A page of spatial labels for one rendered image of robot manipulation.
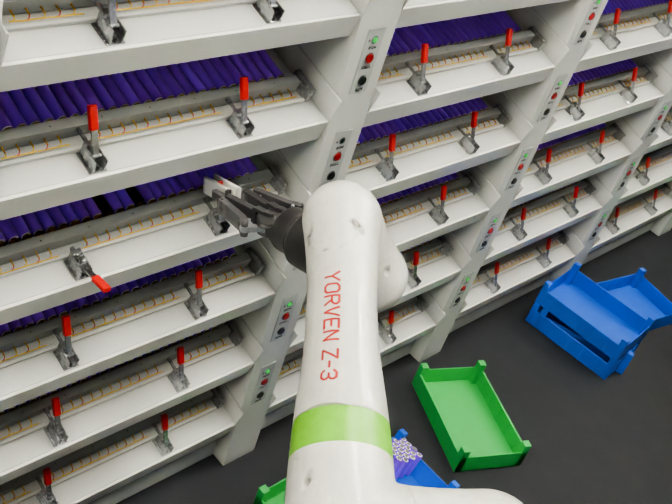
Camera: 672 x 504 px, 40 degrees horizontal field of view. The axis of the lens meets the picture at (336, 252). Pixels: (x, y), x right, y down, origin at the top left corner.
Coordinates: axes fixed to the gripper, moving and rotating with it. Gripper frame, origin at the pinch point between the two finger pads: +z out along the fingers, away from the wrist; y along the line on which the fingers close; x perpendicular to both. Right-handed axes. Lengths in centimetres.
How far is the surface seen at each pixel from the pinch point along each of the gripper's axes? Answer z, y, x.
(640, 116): 5, 158, -17
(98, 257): 2.0, -22.6, -6.8
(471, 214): 4, 81, -28
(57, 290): -1.0, -31.4, -8.4
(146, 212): 4.4, -12.1, -2.7
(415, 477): -10, 57, -88
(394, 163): 2.8, 47.3, -6.7
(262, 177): 4.9, 13.2, -2.6
